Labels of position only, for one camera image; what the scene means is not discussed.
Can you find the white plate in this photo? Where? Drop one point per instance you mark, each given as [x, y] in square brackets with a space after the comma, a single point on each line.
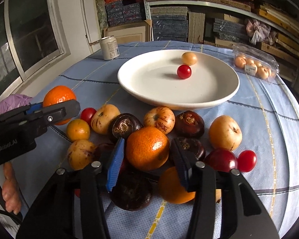
[152, 79]

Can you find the small tan fruit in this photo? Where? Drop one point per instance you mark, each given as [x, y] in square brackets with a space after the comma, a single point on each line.
[189, 58]

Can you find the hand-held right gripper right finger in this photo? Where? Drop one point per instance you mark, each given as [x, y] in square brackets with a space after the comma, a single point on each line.
[183, 171]

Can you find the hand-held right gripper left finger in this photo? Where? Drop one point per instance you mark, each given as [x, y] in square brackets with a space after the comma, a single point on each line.
[115, 169]

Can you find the stack of blue floral boxes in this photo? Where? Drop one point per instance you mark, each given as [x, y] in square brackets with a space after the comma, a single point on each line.
[124, 12]

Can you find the pink crumpled cloth bag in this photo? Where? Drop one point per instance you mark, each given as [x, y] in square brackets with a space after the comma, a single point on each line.
[259, 32]

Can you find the dark red plum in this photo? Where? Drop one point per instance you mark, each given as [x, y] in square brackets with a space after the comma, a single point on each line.
[102, 151]
[220, 159]

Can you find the green marbled panel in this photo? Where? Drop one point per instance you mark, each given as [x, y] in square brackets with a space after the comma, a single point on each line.
[99, 7]

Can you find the striped yellow pepino melon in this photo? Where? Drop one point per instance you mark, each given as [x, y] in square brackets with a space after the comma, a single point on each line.
[79, 154]
[159, 119]
[103, 119]

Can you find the wooden picture frame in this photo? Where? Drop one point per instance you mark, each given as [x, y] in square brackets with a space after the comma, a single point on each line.
[129, 33]

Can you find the white curved strip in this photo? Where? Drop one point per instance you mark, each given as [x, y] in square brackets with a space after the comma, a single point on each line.
[83, 17]

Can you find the red cherry tomato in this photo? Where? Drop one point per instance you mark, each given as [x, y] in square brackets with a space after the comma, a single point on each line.
[87, 114]
[184, 72]
[247, 161]

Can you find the stack of grey-blue boxes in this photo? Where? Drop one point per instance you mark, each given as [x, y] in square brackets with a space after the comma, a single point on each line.
[169, 27]
[229, 29]

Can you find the white metal shelf rack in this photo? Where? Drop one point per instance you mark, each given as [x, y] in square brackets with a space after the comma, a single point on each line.
[179, 3]

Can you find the cluster of small tan fruits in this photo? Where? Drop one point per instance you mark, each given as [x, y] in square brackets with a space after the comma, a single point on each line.
[239, 61]

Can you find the white framed window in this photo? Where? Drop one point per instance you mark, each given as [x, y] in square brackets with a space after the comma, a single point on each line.
[32, 25]

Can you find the person's left hand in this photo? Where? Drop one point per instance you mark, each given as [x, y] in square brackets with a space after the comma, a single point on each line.
[12, 196]

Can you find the smooth orange tomato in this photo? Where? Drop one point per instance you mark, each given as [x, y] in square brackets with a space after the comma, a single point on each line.
[172, 186]

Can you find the clear plastic fruit box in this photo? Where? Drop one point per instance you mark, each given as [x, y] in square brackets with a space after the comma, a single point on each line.
[271, 66]

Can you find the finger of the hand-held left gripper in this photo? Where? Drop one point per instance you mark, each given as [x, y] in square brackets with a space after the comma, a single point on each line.
[64, 110]
[35, 108]

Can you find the plain yellow pepino melon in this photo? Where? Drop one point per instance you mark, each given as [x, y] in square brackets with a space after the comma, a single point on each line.
[224, 133]

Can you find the dark brown water chestnut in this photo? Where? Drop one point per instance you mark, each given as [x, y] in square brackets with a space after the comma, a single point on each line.
[189, 124]
[132, 191]
[123, 127]
[194, 149]

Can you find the purple plastic bag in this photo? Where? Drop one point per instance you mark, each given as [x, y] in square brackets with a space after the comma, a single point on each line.
[10, 103]

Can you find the white drink can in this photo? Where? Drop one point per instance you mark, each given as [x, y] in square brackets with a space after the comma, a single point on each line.
[109, 48]

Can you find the orange mandarin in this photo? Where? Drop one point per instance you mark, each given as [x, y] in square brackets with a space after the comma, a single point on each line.
[56, 95]
[145, 149]

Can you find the pale grey upright boxes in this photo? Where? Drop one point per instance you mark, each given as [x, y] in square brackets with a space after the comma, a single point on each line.
[196, 27]

